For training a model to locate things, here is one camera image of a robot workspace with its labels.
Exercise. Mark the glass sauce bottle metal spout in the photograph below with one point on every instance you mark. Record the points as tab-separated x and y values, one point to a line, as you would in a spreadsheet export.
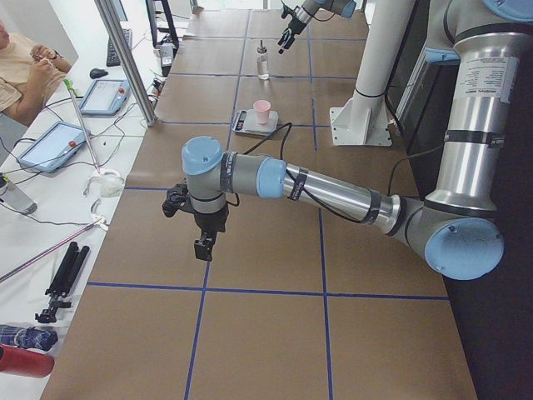
262	62

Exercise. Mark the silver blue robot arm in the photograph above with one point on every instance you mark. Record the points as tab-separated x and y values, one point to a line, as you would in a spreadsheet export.
342	8
452	228

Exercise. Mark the black folded tripod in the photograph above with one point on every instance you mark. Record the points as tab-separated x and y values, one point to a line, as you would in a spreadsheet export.
62	282

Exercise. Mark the seated person beige shirt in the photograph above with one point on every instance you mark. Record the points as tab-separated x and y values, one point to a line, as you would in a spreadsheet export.
30	75

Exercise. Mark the silver digital kitchen scale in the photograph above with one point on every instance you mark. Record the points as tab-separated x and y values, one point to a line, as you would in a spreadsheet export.
245	123

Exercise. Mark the aluminium frame post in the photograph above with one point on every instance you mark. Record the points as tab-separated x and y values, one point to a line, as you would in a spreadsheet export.
112	24

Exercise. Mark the black computer mouse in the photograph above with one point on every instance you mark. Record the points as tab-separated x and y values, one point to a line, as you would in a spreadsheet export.
96	73

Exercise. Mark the pink handled reacher grabber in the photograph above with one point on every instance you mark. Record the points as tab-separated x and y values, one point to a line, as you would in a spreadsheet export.
98	220

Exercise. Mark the pink plastic cup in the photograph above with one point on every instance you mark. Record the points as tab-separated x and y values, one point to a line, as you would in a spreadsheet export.
262	110

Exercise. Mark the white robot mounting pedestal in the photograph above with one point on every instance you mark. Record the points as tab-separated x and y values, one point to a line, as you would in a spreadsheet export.
363	120

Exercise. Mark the far blue teach pendant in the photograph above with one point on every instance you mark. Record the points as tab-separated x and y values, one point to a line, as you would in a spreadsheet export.
105	97

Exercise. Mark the near blue teach pendant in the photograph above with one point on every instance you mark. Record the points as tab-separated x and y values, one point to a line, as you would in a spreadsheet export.
50	151

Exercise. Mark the blue teach pendant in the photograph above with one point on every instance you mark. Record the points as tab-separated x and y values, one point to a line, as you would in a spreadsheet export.
105	97
50	151

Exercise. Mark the green handled reacher grabber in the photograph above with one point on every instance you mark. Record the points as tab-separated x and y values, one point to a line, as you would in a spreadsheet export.
81	121

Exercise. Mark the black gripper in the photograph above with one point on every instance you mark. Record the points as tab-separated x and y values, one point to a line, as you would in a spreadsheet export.
296	23
211	220

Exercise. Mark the red water bottle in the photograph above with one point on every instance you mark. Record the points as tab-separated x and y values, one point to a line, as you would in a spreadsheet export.
22	362

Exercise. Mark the clear water bottle green lid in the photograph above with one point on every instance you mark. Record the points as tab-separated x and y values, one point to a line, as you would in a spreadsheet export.
15	197

